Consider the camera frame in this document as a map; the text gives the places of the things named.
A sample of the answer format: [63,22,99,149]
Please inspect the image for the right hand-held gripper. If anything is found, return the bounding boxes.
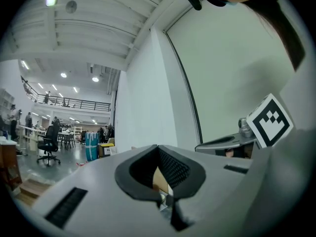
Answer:
[195,93,294,159]

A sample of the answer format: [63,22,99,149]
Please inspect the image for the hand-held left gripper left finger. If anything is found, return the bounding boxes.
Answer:
[115,144,161,202]

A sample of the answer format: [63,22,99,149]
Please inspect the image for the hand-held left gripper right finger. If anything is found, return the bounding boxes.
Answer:
[158,145,207,232]

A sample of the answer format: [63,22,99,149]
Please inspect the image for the yellow cardboard box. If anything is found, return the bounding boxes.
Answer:
[98,137,116,159]

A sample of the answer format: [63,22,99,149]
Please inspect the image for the person's white shirt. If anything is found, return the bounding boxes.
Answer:
[278,50,316,135]

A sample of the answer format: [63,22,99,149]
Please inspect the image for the blue wrapped bundle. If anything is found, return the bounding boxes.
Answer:
[84,131,101,162]

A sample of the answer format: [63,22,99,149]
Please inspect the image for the black office chair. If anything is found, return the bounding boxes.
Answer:
[36,124,61,167]

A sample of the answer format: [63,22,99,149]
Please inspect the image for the black mezzanine railing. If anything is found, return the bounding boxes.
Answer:
[20,75,112,112]

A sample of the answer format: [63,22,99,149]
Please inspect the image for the long white table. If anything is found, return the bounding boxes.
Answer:
[17,124,48,158]

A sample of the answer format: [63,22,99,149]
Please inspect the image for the brown wooden cabinet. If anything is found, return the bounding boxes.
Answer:
[0,136,23,196]

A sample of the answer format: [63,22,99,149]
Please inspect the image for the white shelf unit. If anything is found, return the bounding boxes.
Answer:
[0,87,15,123]

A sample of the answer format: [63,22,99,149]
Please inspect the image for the round ceiling fixture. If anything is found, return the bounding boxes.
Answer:
[65,0,78,14]

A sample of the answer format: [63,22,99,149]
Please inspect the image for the black wall strip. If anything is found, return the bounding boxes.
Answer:
[164,30,204,145]

